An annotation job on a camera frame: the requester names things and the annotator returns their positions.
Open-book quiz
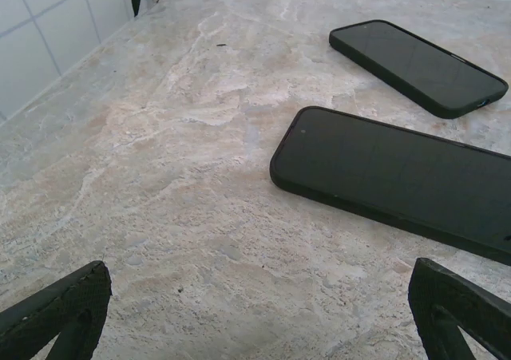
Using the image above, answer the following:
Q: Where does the black phone case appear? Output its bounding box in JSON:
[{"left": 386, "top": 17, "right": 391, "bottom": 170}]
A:
[
  {"left": 269, "top": 105, "right": 511, "bottom": 266},
  {"left": 328, "top": 19, "right": 509, "bottom": 120}
]

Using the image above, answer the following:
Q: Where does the black smartphone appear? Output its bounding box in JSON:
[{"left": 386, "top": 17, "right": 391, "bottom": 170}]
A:
[{"left": 275, "top": 107, "right": 511, "bottom": 254}]

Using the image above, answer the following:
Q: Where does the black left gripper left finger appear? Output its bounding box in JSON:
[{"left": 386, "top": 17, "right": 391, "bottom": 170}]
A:
[{"left": 0, "top": 259, "right": 113, "bottom": 360}]

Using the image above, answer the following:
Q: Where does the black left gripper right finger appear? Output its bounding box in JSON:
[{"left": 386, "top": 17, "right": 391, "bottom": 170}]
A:
[{"left": 408, "top": 257, "right": 511, "bottom": 360}]

